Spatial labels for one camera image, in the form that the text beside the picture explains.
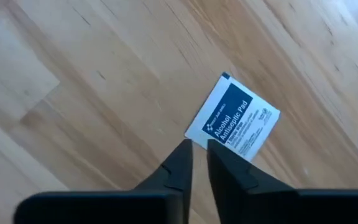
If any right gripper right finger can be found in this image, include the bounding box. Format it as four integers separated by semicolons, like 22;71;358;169
208;139;298;224

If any alcohol antiseptic pad packet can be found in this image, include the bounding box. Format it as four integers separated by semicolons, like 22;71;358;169
184;72;282;163

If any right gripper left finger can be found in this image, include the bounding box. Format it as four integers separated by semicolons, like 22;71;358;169
134;139;194;224

